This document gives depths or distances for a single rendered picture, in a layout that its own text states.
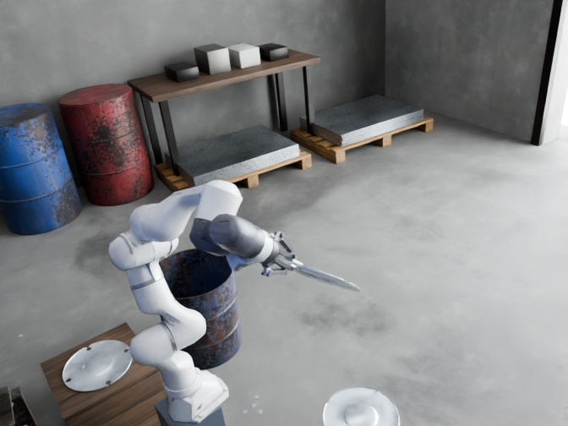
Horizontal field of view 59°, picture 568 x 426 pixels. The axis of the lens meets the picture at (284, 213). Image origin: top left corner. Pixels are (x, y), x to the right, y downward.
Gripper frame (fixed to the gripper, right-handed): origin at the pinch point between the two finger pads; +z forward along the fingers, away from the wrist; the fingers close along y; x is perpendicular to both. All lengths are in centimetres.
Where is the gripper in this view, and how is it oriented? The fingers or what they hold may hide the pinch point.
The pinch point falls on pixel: (292, 264)
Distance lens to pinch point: 150.0
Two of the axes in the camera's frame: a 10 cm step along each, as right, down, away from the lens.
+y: 3.2, -9.4, 1.6
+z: 4.4, 2.9, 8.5
